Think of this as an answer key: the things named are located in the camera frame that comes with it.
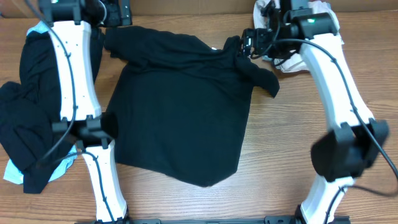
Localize black t-shirt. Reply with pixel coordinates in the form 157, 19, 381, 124
104, 26, 280, 187

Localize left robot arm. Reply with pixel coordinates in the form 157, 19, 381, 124
37, 0, 132, 223

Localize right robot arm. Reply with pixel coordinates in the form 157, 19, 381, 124
242, 1, 389, 223

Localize black clothes pile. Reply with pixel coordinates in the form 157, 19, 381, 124
1, 32, 76, 194

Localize beige folded trousers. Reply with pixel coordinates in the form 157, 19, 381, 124
253, 0, 340, 73

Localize light blue garment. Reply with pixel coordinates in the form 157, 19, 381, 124
3, 22, 77, 185

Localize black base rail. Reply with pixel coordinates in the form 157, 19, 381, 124
74, 215, 351, 224

